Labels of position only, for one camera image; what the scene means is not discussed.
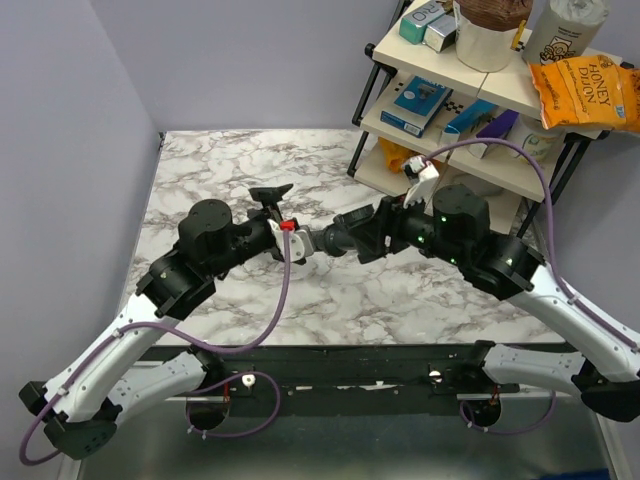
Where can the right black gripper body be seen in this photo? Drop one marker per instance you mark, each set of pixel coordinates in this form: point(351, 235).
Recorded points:
point(411, 226)

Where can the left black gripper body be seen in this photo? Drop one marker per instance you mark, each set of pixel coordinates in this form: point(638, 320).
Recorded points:
point(252, 238)

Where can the grey T pipe fitting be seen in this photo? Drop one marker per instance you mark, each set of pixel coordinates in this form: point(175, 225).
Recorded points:
point(338, 238)

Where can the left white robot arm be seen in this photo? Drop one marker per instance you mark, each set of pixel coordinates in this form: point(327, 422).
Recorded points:
point(142, 358)

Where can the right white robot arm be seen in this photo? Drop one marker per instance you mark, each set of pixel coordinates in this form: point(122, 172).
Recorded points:
point(602, 370)

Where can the orange snack bag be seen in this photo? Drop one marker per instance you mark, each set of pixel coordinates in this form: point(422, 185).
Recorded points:
point(399, 159)

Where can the blue white carton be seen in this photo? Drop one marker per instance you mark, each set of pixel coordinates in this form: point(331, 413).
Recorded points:
point(464, 121)

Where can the blue product box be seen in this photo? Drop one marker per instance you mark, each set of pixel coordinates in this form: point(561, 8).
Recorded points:
point(415, 104)

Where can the purple white carton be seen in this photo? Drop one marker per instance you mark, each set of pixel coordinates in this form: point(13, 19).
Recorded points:
point(498, 128)

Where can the white round container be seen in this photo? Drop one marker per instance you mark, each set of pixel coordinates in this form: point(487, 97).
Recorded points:
point(531, 136)

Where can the silver small box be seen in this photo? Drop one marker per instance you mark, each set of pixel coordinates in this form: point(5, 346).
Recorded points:
point(441, 33)

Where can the teal green box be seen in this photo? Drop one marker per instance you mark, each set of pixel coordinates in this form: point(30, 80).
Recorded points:
point(413, 25)

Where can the white tub brown lid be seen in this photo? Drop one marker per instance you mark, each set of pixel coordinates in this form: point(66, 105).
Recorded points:
point(485, 31)

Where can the orange honey dijon chip bag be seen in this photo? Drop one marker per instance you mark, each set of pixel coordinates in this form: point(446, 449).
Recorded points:
point(588, 92)

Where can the grey cylindrical canister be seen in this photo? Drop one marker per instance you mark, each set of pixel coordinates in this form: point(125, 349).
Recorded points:
point(564, 30)

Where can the aluminium frame rail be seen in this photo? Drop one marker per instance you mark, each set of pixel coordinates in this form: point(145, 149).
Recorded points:
point(560, 372)

